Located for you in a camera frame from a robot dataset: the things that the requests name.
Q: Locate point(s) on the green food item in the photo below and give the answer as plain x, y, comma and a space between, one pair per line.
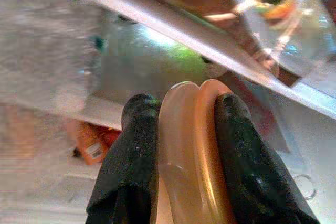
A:
189, 56

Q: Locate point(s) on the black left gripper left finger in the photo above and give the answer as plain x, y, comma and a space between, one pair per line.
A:
131, 155

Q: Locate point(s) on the round orange plastic bowl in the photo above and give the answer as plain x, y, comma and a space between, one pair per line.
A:
189, 142

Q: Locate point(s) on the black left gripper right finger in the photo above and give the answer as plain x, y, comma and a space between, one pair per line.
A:
249, 169

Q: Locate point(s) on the orange food package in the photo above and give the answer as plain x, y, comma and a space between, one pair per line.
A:
92, 148

